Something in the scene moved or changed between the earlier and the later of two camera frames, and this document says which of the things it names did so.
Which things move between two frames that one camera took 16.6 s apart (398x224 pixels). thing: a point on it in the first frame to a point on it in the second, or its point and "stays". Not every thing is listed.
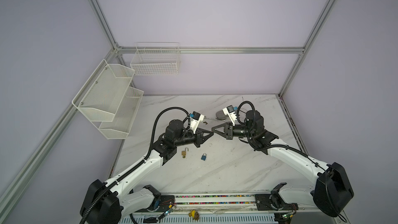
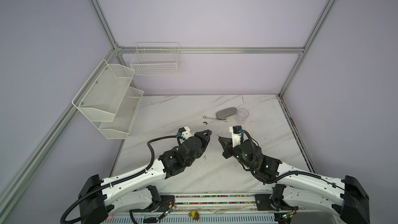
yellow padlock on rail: [194, 214] stays
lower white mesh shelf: [119, 127] stays
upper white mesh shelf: [99, 98] stays
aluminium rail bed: [229, 208] stays
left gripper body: [187, 138] to [204, 144]
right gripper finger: [226, 125] to [227, 144]
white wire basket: [156, 58] stays
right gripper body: [240, 131] to [236, 152]
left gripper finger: [200, 138] stays
